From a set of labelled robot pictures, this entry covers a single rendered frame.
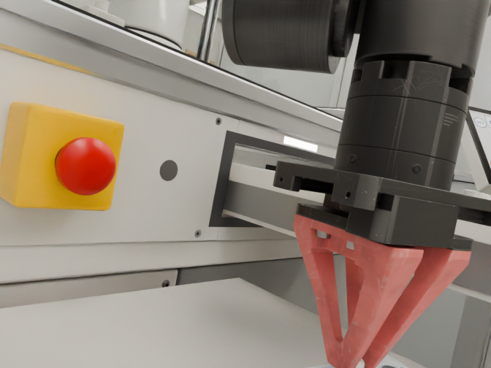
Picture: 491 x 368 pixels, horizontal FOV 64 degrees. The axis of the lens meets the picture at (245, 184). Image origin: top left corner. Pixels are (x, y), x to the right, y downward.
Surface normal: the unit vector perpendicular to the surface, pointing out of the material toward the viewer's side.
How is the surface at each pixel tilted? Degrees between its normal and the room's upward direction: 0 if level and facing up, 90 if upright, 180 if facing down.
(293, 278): 90
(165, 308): 0
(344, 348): 100
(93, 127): 90
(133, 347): 0
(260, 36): 133
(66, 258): 90
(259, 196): 90
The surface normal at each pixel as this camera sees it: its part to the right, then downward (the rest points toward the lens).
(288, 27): -0.38, 0.49
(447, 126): 0.40, 0.12
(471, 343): -0.98, -0.18
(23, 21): 0.72, 0.18
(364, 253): -0.85, 0.23
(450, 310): -0.60, -0.07
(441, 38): 0.03, 0.06
